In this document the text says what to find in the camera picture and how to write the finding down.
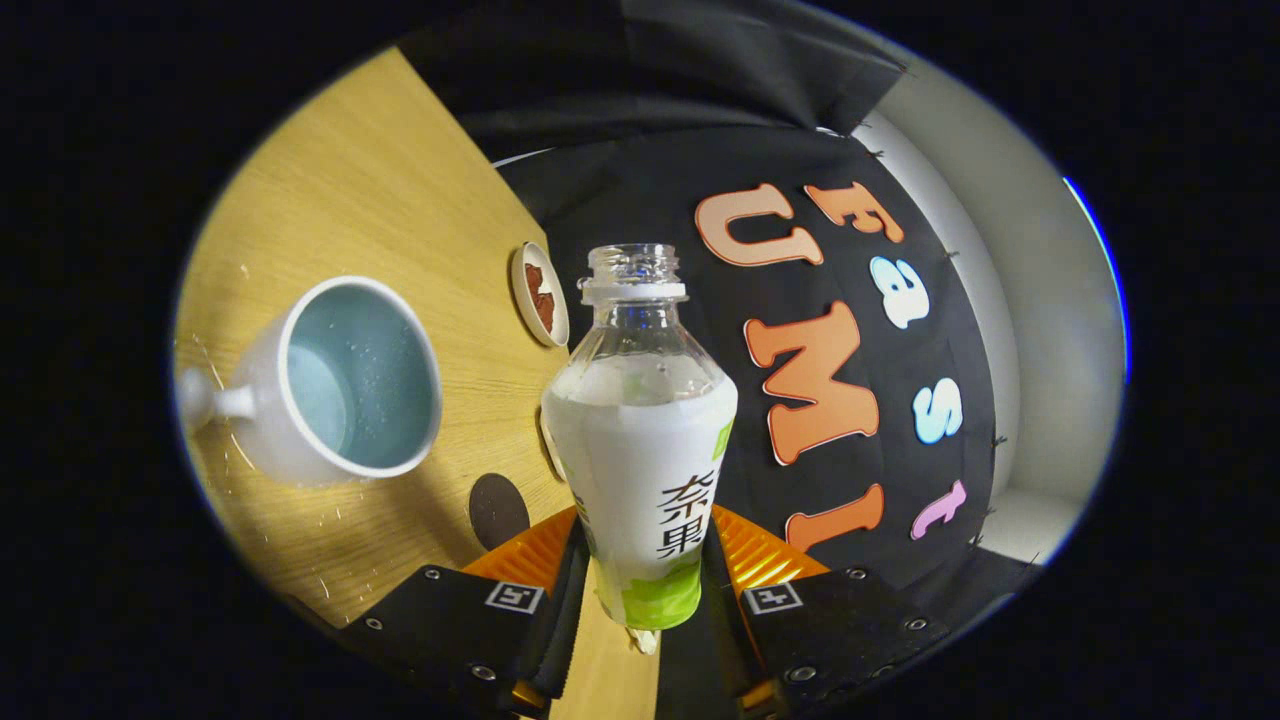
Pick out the clear bottle with white label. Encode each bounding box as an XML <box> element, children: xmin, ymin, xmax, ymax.
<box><xmin>541</xmin><ymin>243</ymin><xmax>739</xmax><ymax>656</ymax></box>

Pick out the dark brown round coaster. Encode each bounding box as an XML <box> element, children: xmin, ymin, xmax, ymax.
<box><xmin>469</xmin><ymin>473</ymin><xmax>531</xmax><ymax>553</ymax></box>

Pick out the wooden table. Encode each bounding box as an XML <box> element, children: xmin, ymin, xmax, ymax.
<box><xmin>172</xmin><ymin>45</ymin><xmax>663</xmax><ymax>720</ymax></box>

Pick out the black backdrop cloth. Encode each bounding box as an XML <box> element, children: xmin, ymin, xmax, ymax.
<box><xmin>398</xmin><ymin>0</ymin><xmax>1043</xmax><ymax>720</ymax></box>

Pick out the white divided dish with beans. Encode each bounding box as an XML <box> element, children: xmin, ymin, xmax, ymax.
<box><xmin>510</xmin><ymin>241</ymin><xmax>571</xmax><ymax>349</ymax></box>

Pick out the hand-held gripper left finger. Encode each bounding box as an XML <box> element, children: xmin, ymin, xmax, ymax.
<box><xmin>335</xmin><ymin>506</ymin><xmax>591</xmax><ymax>720</ymax></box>

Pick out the white cup with blue inside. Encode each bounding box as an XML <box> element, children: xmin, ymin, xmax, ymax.
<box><xmin>177</xmin><ymin>276</ymin><xmax>444</xmax><ymax>489</ymax></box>

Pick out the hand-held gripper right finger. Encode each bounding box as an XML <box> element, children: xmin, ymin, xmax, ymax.
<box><xmin>700</xmin><ymin>505</ymin><xmax>953</xmax><ymax>720</ymax></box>

